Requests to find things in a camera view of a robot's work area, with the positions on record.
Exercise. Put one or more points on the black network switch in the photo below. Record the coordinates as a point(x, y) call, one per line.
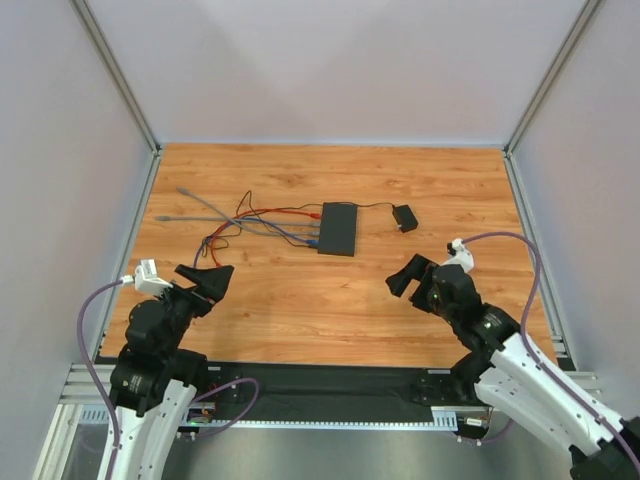
point(338, 229)

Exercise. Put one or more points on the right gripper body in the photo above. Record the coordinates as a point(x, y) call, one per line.
point(424, 288)

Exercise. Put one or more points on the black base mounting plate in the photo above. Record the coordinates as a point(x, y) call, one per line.
point(345, 393)

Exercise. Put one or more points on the black power adapter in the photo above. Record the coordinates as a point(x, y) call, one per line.
point(405, 219)

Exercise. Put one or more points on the slotted cable duct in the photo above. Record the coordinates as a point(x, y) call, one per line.
point(443, 420)

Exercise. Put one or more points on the left aluminium frame post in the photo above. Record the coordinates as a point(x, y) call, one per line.
point(99, 40)

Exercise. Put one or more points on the right aluminium frame post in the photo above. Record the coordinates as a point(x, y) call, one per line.
point(585, 16)

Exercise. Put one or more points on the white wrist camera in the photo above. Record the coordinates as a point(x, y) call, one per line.
point(459, 254)
point(146, 280)

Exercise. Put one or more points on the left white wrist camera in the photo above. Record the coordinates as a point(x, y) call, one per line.
point(146, 280)

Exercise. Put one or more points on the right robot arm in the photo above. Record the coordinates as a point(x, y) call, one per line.
point(504, 369)

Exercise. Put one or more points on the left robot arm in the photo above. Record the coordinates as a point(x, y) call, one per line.
point(154, 379)

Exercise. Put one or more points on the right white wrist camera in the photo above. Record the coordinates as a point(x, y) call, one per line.
point(459, 254)

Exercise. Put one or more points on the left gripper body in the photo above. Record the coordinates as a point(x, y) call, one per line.
point(189, 296)

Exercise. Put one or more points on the front aluminium rail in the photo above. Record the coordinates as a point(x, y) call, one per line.
point(79, 386)

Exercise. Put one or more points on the aluminium frame post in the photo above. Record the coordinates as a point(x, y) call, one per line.
point(585, 16)
point(99, 40)

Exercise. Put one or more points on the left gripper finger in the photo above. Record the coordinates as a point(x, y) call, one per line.
point(189, 273)
point(212, 284)

